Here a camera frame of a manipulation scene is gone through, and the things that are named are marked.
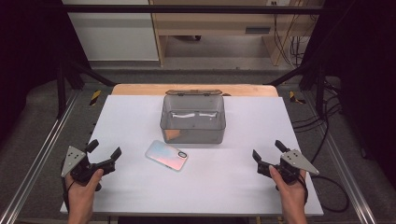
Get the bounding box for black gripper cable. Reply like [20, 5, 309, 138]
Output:
[61, 177, 78, 213]
[298, 173, 350, 215]

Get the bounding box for clear grey plastic box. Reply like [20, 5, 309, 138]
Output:
[159, 89, 228, 145]

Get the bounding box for wooden desk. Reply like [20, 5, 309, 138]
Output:
[148, 0, 325, 67]

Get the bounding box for iridescent phone case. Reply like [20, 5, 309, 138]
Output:
[144, 139, 190, 172]

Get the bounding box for aluminium rail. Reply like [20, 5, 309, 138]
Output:
[321, 132, 379, 224]
[0, 90, 80, 224]

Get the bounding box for black metal frame strut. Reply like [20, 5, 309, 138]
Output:
[56, 58, 118, 119]
[263, 60, 327, 117]

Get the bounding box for wooden table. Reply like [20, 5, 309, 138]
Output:
[110, 83, 280, 97]

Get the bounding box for white cabinet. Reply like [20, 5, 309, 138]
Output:
[61, 0, 161, 63]

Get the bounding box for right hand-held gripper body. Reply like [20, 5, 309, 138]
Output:
[256, 148, 320, 191]

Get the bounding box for black metal frame bar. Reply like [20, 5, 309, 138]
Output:
[60, 4, 326, 15]

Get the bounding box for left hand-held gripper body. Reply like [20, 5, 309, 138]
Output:
[60, 145, 117, 192]

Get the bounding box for hanging black cables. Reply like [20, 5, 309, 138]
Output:
[272, 13, 310, 69]

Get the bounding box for yellow black striped tape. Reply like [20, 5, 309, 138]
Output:
[289, 90, 307, 105]
[89, 89, 103, 107]

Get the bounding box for black floor cables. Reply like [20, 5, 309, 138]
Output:
[291, 77, 344, 164]

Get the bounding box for person's right hand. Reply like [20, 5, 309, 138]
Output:
[268, 164, 308, 209]

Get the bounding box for black curtain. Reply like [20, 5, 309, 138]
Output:
[301, 0, 396, 183]
[0, 0, 92, 143]

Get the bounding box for person's left hand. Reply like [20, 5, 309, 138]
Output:
[65, 168, 105, 210]

